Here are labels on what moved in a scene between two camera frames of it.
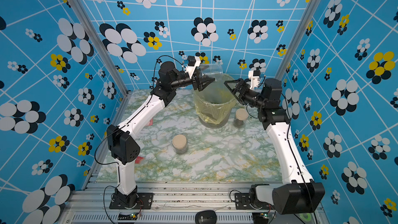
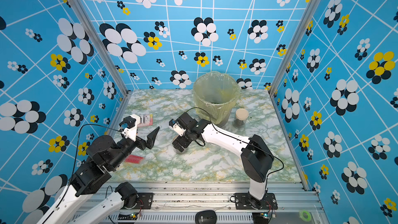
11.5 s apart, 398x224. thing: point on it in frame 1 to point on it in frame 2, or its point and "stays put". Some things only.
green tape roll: x=306 y=217 stays put
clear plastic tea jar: x=214 y=70 to x=212 y=147
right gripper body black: x=249 y=98 to x=184 y=141
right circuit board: x=260 y=217 stays put
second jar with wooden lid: x=241 y=115 stays put
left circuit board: x=128 y=216 stays put
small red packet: x=138 y=159 stays put
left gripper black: x=199 y=85 to x=150 y=141
